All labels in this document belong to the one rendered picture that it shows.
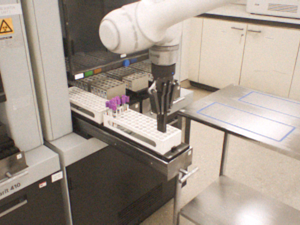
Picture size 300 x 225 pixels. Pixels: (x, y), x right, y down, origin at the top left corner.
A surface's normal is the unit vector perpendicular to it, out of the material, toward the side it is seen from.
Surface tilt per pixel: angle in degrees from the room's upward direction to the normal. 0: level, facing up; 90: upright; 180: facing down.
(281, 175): 0
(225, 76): 90
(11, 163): 90
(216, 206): 0
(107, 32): 94
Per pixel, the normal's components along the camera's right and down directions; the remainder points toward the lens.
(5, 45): 0.73, 0.29
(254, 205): 0.00, -0.90
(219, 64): -0.69, 0.32
